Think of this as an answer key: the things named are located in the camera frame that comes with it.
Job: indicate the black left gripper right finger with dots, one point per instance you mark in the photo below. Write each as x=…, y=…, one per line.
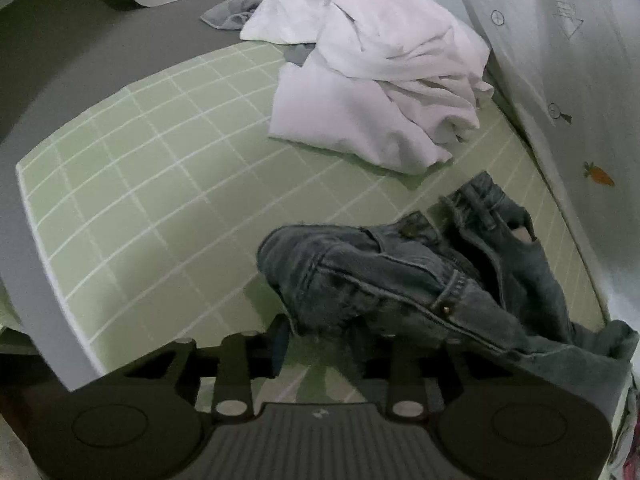
x=420, y=381

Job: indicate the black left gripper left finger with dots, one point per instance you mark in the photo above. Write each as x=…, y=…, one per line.
x=233, y=365

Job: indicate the dark blue denim jeans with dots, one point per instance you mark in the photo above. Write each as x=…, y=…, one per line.
x=482, y=279

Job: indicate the green checkered bed sheet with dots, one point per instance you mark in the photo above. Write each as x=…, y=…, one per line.
x=147, y=209

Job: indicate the white crumpled garment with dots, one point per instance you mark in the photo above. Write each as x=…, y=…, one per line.
x=394, y=82

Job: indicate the grey cloth under white garment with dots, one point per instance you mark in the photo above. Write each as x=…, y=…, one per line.
x=233, y=14

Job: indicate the white carrot print duvet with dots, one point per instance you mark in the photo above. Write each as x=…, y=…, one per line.
x=568, y=72

